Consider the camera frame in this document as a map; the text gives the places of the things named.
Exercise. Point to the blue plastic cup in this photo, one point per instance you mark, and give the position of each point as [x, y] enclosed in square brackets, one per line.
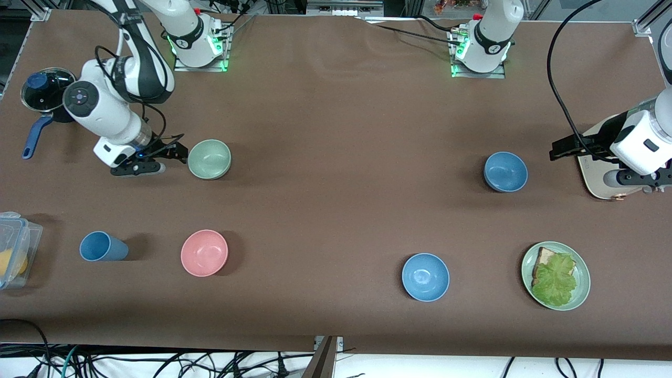
[102, 247]

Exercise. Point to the green lettuce leaf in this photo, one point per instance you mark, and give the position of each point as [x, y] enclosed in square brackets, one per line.
[554, 283]

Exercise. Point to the glass lid blue knob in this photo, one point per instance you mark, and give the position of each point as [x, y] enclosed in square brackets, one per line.
[50, 97]

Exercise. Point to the grey metal box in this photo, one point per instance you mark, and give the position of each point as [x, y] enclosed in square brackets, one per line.
[344, 5]

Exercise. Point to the light green bowl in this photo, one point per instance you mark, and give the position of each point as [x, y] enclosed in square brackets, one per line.
[210, 159]

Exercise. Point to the pink bowl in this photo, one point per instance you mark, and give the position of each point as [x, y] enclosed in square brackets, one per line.
[204, 253]

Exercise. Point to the light green plate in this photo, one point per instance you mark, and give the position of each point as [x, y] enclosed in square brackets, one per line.
[583, 283]

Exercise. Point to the orange background items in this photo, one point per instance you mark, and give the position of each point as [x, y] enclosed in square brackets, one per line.
[451, 6]

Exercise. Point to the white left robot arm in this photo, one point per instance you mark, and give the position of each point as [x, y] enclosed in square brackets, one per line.
[491, 37]

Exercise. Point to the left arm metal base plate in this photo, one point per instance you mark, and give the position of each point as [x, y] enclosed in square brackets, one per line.
[472, 75]

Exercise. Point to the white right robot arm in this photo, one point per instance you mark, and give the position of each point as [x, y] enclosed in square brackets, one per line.
[115, 118]

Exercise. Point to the clear plastic food container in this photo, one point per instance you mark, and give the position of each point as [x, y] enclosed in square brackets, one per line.
[29, 236]

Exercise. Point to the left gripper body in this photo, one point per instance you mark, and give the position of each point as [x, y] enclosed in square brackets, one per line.
[601, 134]

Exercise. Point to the aluminium frame profile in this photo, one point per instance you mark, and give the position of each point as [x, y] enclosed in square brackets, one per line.
[41, 14]
[641, 27]

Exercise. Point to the grey metal table bracket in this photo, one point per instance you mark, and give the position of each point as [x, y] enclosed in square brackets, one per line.
[340, 342]

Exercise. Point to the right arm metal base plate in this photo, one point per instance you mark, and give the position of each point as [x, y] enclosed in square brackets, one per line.
[181, 67]

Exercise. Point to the bread slice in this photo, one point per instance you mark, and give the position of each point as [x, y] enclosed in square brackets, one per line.
[545, 256]

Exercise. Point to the dark angled bar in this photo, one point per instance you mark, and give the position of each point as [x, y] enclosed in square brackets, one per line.
[321, 365]

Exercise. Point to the yellow food piece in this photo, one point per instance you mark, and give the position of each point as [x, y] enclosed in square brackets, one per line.
[13, 264]

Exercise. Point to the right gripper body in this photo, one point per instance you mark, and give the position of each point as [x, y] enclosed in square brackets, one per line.
[159, 148]

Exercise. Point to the blue bowl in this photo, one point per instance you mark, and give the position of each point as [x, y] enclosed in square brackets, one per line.
[505, 171]
[426, 277]

